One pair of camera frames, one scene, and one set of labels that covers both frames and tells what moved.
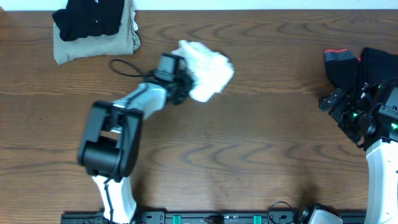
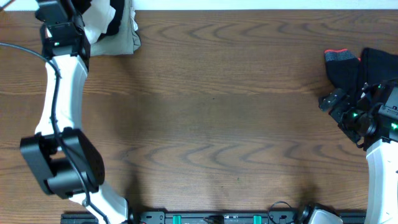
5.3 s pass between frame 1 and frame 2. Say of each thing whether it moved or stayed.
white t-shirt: moved
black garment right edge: stayed
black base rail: stayed
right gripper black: stayed
